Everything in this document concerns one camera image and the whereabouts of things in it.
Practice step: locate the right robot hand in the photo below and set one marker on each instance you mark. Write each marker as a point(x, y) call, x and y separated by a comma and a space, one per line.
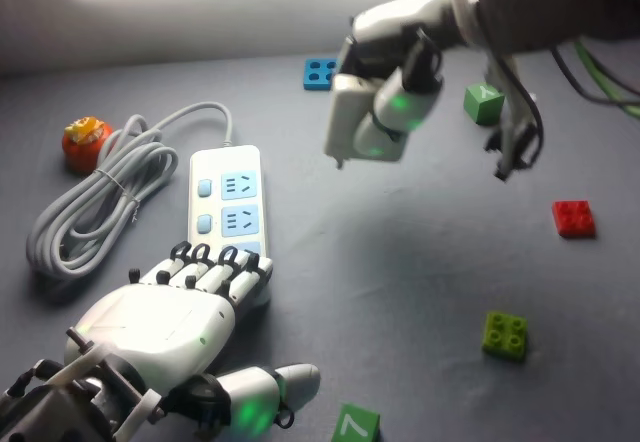
point(400, 17)

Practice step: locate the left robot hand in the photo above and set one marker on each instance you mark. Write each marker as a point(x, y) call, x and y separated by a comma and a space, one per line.
point(160, 327)

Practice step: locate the white plug adapter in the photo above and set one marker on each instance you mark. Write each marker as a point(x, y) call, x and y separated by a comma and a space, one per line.
point(345, 117)

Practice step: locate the blue four-hole block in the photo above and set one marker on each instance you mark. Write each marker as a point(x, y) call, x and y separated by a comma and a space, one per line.
point(320, 82)

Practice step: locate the green letter Y cube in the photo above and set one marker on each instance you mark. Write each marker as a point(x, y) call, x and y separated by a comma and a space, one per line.
point(482, 107)

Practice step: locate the white power strip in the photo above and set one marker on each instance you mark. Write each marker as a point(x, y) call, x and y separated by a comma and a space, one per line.
point(240, 162)

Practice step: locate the orange toy fruit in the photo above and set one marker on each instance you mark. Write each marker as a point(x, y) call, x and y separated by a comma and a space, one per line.
point(82, 149)

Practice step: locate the green number seven block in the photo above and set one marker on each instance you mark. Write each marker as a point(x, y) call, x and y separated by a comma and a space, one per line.
point(357, 424)

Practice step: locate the grey table cloth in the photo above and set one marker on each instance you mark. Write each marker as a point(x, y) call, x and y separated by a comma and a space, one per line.
point(400, 272)

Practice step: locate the red toy brick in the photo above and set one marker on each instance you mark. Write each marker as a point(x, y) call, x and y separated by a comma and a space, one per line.
point(575, 219)

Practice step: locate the lime green toy brick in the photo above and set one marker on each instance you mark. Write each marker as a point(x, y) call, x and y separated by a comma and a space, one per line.
point(505, 337)

